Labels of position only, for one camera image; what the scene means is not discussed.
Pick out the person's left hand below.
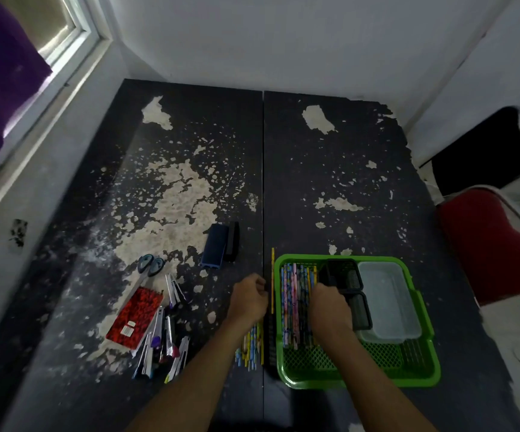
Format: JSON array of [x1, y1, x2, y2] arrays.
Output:
[[227, 273, 269, 327]]

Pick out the person's right hand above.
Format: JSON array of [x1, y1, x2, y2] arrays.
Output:
[[309, 284, 356, 345]]

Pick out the bundle of colourful pencils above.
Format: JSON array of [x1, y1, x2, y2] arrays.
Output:
[[235, 323, 265, 371]]

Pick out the person's left forearm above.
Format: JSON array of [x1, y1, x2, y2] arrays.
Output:
[[125, 317, 261, 432]]

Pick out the person's right forearm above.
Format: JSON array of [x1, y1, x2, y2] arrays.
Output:
[[319, 330, 438, 432]]

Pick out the row of patterned pencils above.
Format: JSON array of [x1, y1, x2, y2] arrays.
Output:
[[280, 263, 318, 351]]

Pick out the black board eraser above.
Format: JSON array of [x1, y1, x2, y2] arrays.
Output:
[[223, 220, 241, 263]]

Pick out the blue board eraser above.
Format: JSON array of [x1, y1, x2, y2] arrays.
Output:
[[200, 223, 229, 270]]

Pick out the clear plastic container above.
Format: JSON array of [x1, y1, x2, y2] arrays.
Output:
[[358, 261, 423, 345]]

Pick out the green plastic mesh basket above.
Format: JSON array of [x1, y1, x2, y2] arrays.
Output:
[[274, 254, 442, 389]]

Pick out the pile of pens and cutters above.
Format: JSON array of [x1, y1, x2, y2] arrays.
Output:
[[131, 273, 193, 386]]

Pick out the red patterned notebook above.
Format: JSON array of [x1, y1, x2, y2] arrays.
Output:
[[105, 286, 165, 351]]

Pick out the red padded chair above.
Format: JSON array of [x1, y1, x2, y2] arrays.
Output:
[[436, 185, 520, 307]]

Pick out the black padded chair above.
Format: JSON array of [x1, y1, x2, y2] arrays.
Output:
[[430, 106, 520, 197]]

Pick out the grey-blue handled scissors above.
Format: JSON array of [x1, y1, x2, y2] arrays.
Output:
[[120, 254, 166, 306]]

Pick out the white window frame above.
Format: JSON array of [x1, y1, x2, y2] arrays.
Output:
[[0, 0, 113, 244]]

